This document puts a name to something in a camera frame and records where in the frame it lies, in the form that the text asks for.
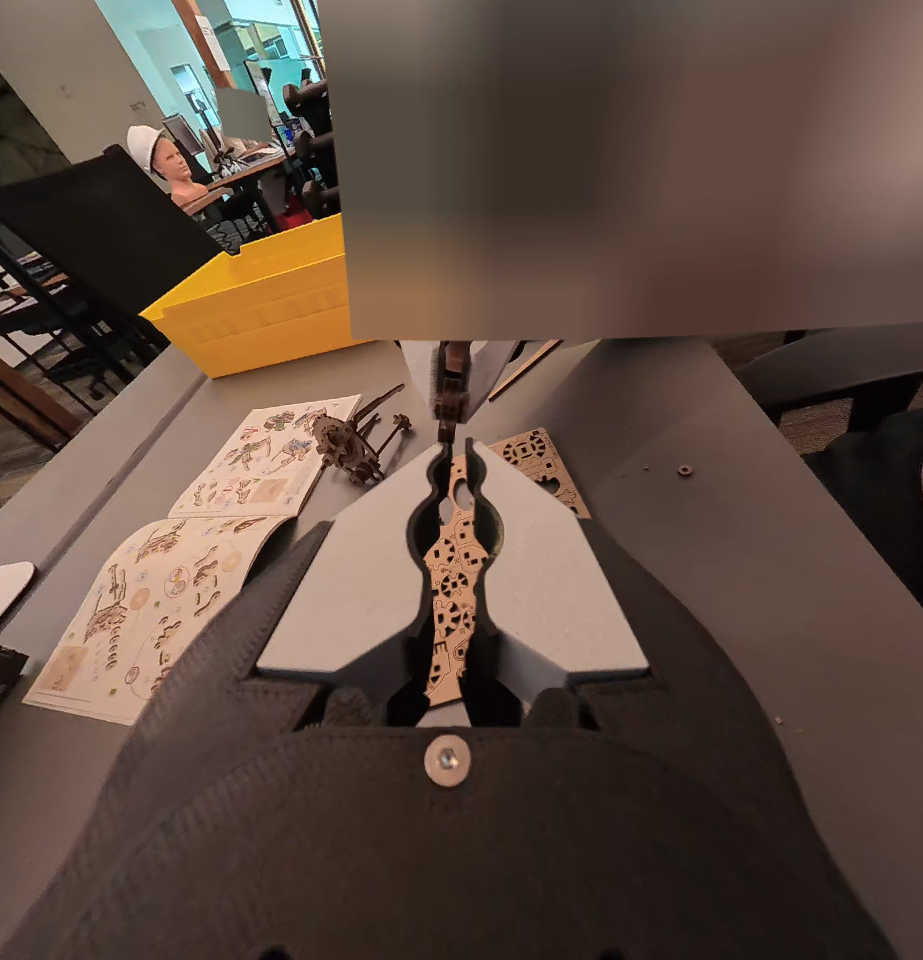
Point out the yellow plastic bin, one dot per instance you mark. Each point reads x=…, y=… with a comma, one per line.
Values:
x=266, y=315

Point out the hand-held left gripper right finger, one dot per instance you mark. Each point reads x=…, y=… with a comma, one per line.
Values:
x=566, y=600

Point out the white hard hat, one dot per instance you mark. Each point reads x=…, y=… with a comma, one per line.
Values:
x=145, y=142

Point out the black board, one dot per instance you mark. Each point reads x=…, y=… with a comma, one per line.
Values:
x=94, y=225

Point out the white paper notice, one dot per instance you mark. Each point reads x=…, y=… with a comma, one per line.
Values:
x=210, y=41

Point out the thin wooden strip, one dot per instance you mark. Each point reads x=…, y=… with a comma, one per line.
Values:
x=525, y=369

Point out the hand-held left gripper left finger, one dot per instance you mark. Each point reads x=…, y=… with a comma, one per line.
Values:
x=341, y=600

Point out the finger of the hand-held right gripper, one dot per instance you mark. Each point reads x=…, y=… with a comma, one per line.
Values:
x=418, y=367
x=491, y=364

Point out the white rounded plate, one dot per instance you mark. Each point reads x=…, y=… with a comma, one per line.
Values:
x=0, y=596

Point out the background desk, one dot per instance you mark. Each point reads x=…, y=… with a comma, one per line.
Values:
x=255, y=169

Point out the assembled wooden mechanical model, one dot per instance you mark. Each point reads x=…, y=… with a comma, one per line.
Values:
x=349, y=450

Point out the mannequin head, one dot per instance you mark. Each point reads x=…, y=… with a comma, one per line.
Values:
x=178, y=169

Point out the laser-cut wooden parts sheet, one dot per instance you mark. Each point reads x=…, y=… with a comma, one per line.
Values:
x=450, y=585

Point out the open instruction booklet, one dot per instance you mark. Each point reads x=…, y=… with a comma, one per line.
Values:
x=131, y=600

